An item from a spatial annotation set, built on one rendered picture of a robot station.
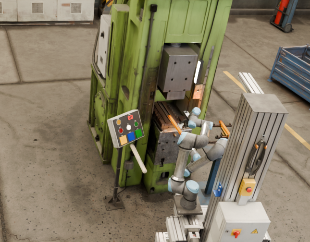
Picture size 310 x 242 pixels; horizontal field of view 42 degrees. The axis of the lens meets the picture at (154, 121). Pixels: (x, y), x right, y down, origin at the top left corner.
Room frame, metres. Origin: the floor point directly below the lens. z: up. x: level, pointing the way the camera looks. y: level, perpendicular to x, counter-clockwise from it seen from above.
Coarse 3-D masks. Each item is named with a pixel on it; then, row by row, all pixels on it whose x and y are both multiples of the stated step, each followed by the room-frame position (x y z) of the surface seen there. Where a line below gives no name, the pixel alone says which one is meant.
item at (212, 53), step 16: (224, 0) 3.87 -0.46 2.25; (208, 16) 3.82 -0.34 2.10; (224, 16) 3.90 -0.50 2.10; (208, 32) 3.83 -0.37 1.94; (224, 32) 3.92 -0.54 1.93; (192, 48) 3.97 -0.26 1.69; (208, 48) 3.85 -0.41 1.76; (208, 64) 3.87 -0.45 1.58; (192, 80) 3.84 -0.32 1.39; (208, 80) 3.90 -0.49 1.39; (208, 96) 3.92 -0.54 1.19
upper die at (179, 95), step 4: (160, 88) 3.70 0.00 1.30; (164, 92) 3.60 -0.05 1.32; (168, 92) 3.54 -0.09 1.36; (172, 92) 3.56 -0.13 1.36; (176, 92) 3.58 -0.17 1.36; (180, 92) 3.60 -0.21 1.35; (184, 92) 3.61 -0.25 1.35; (164, 96) 3.58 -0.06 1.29; (168, 96) 3.54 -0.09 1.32; (172, 96) 3.56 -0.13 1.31; (176, 96) 3.58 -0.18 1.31; (180, 96) 3.60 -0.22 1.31; (184, 96) 3.62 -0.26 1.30
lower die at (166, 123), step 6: (156, 102) 3.94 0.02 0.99; (162, 102) 3.96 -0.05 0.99; (156, 108) 3.82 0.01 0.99; (168, 108) 3.85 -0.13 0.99; (162, 114) 3.71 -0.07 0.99; (162, 120) 3.61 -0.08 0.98; (168, 120) 3.61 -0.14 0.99; (174, 120) 3.62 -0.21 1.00; (162, 126) 3.54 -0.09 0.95; (168, 126) 3.57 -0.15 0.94
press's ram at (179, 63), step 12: (168, 48) 3.67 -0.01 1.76; (180, 48) 3.72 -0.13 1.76; (168, 60) 3.52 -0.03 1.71; (180, 60) 3.57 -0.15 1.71; (192, 60) 3.62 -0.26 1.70; (168, 72) 3.52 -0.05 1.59; (180, 72) 3.58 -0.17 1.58; (192, 72) 3.63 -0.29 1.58; (168, 84) 3.53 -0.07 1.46; (180, 84) 3.59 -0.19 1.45
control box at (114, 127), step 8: (128, 112) 3.32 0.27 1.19; (136, 112) 3.35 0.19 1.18; (112, 120) 3.12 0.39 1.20; (120, 120) 3.18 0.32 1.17; (128, 120) 3.24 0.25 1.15; (136, 120) 3.31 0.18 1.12; (112, 128) 3.10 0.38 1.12; (120, 128) 3.14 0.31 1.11; (136, 128) 3.27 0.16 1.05; (112, 136) 3.10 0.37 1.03; (120, 136) 3.10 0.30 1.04; (120, 144) 3.06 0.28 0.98
